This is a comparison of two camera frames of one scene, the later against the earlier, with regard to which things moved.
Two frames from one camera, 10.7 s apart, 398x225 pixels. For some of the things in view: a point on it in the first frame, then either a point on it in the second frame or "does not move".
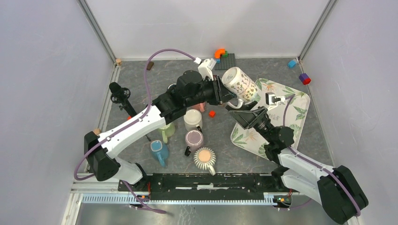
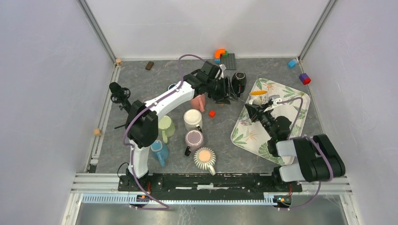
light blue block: x=292 y=63 does not move
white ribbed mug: x=204 y=158 does not move
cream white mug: x=193 y=121 does not move
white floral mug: x=243 y=87 → x=258 y=97
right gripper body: x=259 y=122 → x=263 y=116
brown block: x=150 y=64 does not move
